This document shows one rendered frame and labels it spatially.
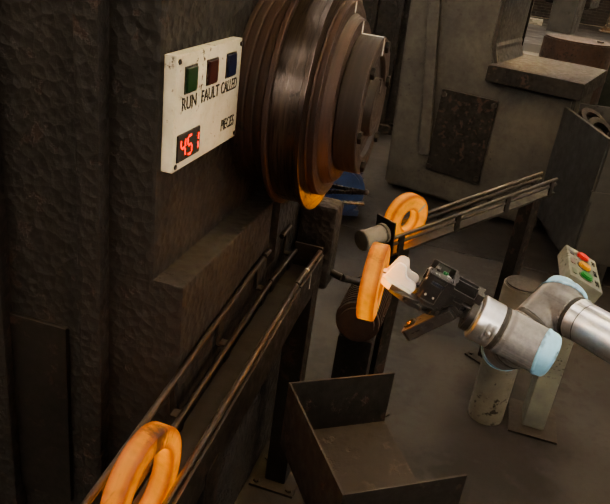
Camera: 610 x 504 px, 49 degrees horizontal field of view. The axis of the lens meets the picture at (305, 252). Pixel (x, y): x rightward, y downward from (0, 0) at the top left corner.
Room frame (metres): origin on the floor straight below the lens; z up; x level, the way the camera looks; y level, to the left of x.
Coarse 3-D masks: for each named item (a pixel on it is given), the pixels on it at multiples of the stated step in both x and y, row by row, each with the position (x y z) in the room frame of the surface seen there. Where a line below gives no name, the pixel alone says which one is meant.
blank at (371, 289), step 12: (372, 252) 1.16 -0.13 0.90; (384, 252) 1.17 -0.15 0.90; (372, 264) 1.14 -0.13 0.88; (384, 264) 1.17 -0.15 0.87; (372, 276) 1.12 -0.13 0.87; (360, 288) 1.12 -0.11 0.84; (372, 288) 1.11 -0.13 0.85; (360, 300) 1.11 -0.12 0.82; (372, 300) 1.11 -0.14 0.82; (360, 312) 1.12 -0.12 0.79; (372, 312) 1.11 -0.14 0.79
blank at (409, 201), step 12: (408, 192) 1.86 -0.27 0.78; (396, 204) 1.81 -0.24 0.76; (408, 204) 1.82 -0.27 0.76; (420, 204) 1.86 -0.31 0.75; (384, 216) 1.81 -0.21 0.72; (396, 216) 1.80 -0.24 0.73; (420, 216) 1.87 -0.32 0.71; (396, 228) 1.80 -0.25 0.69; (408, 228) 1.85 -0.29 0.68; (396, 240) 1.81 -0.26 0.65
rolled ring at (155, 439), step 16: (144, 432) 0.73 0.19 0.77; (160, 432) 0.74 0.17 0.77; (176, 432) 0.78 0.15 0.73; (128, 448) 0.70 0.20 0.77; (144, 448) 0.70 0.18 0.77; (160, 448) 0.74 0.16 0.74; (176, 448) 0.79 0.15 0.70; (128, 464) 0.68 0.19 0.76; (144, 464) 0.70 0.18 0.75; (160, 464) 0.78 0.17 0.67; (176, 464) 0.79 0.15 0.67; (112, 480) 0.66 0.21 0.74; (128, 480) 0.66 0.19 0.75; (160, 480) 0.77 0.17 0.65; (112, 496) 0.65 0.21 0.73; (128, 496) 0.66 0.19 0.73; (144, 496) 0.76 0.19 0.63; (160, 496) 0.76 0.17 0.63
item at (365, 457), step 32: (288, 384) 0.96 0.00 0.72; (320, 384) 0.98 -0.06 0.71; (352, 384) 1.01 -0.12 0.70; (384, 384) 1.03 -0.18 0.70; (288, 416) 0.94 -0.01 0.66; (320, 416) 0.99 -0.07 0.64; (352, 416) 1.01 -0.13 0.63; (384, 416) 1.03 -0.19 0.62; (288, 448) 0.92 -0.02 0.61; (320, 448) 0.81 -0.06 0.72; (352, 448) 0.95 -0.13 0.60; (384, 448) 0.96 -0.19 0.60; (320, 480) 0.79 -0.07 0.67; (352, 480) 0.88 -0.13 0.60; (384, 480) 0.89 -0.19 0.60; (416, 480) 0.90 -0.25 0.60; (448, 480) 0.78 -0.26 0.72
